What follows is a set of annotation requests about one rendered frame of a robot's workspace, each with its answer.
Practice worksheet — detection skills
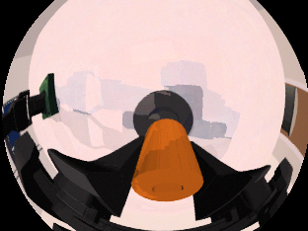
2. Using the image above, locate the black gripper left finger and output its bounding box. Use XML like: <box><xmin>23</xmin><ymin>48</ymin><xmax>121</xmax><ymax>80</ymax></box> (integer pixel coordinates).
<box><xmin>47</xmin><ymin>136</ymin><xmax>145</xmax><ymax>218</ymax></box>

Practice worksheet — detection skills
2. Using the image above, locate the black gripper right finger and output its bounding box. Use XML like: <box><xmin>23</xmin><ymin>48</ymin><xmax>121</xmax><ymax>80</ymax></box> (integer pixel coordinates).
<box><xmin>190</xmin><ymin>140</ymin><xmax>271</xmax><ymax>221</ymax></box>

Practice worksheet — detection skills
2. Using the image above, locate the orange knob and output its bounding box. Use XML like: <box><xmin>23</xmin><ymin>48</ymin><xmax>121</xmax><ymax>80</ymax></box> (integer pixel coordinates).
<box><xmin>131</xmin><ymin>119</ymin><xmax>204</xmax><ymax>202</ymax></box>

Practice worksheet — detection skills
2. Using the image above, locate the black stepped round pedestal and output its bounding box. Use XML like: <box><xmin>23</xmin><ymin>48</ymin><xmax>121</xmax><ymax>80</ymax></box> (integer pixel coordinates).
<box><xmin>133</xmin><ymin>91</ymin><xmax>193</xmax><ymax>138</ymax></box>

